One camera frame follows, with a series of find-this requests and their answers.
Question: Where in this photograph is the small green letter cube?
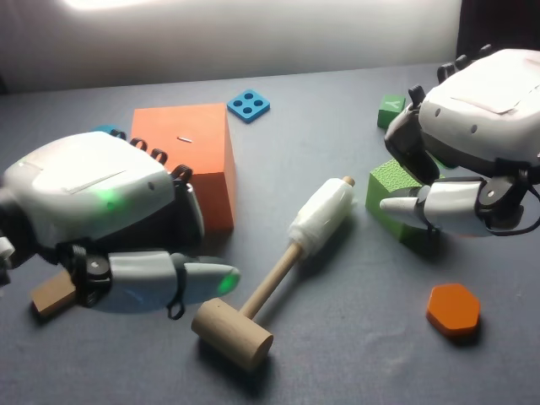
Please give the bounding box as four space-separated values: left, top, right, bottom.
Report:
375 94 407 130

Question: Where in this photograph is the wooden mallet with taped handle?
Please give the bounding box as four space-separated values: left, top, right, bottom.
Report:
191 175 358 372

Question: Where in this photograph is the blue square four-hole block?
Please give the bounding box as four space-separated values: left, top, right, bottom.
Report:
226 88 271 125

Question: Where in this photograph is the dark curtain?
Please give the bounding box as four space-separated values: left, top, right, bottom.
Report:
455 0 540 58

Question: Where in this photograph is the green textured foam block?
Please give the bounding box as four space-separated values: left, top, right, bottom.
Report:
364 159 442 245

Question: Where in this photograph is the orange hexagon block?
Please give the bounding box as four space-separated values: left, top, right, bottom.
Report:
424 283 482 338

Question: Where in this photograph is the large orange foam block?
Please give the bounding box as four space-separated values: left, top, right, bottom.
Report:
130 103 236 231

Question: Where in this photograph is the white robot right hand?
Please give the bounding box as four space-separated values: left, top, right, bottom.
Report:
379 44 540 240

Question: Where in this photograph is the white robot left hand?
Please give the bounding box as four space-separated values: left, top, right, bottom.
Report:
0 129 242 321

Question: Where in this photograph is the grey table cloth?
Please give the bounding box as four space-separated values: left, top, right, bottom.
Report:
0 54 540 405

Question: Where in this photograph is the tan wooden rectangular block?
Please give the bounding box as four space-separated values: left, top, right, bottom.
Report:
30 269 77 318

